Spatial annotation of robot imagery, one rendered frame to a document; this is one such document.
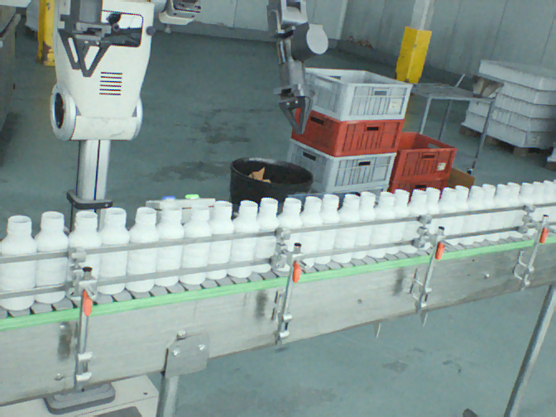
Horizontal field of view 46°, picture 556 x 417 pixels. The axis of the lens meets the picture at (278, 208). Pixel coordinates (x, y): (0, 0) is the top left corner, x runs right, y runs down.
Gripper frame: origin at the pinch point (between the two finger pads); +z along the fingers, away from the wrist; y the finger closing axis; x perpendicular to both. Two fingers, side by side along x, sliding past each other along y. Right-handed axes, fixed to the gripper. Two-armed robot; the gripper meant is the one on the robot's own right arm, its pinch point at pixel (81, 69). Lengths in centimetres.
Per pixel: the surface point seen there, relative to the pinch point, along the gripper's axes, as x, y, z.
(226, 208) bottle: 26.4, 16.6, 23.5
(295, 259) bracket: 39, 27, 32
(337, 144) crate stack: 209, -157, 64
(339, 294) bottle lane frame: 60, 21, 46
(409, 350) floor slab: 194, -55, 139
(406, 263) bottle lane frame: 81, 21, 40
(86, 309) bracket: -5.7, 27.6, 35.7
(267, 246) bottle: 38, 18, 33
